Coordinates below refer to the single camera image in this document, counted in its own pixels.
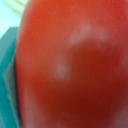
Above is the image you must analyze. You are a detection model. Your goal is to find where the teal padded gripper finger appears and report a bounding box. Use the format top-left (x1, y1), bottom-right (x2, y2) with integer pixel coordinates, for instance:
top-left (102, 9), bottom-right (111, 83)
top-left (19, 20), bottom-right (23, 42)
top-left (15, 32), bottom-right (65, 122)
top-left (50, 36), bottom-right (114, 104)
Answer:
top-left (0, 27), bottom-right (22, 128)

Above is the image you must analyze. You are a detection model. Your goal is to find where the red toy tomato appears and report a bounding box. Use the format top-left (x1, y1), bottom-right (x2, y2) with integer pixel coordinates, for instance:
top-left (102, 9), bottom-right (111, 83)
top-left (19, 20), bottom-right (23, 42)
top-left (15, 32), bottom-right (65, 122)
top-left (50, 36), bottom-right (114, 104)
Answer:
top-left (16, 0), bottom-right (128, 128)

